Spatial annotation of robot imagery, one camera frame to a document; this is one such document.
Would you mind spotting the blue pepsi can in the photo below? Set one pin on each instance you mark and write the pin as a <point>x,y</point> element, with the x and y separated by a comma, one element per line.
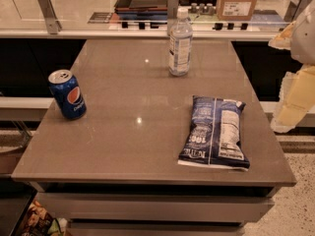
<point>66,91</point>

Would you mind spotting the metal bracket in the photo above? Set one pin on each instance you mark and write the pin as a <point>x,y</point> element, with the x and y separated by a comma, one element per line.
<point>53,26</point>
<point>295,8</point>
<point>172,6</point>

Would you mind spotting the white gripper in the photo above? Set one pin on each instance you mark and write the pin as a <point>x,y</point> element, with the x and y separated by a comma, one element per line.
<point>303,36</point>

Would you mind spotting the clear plastic water bottle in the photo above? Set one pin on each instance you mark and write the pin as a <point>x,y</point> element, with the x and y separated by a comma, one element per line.
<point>180,43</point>

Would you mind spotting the right metal bracket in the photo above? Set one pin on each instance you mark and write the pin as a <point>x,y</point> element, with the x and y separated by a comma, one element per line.
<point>295,8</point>

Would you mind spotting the blue chip bag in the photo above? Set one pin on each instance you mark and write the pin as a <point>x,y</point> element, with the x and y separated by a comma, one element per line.
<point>214,138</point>

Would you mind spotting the middle metal bracket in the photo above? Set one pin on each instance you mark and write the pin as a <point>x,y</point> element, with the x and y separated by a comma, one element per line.
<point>172,6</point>

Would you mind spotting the upper drawer front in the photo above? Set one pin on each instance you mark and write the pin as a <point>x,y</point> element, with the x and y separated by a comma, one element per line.
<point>156,208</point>

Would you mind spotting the brown cardboard box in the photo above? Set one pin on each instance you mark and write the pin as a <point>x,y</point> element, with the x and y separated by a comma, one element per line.
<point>235,10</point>

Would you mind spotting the snack bag in bin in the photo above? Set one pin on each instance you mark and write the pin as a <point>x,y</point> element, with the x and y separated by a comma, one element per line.
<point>39,222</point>

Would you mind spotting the left metal bracket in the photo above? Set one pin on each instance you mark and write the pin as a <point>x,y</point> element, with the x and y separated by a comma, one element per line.
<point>53,26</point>

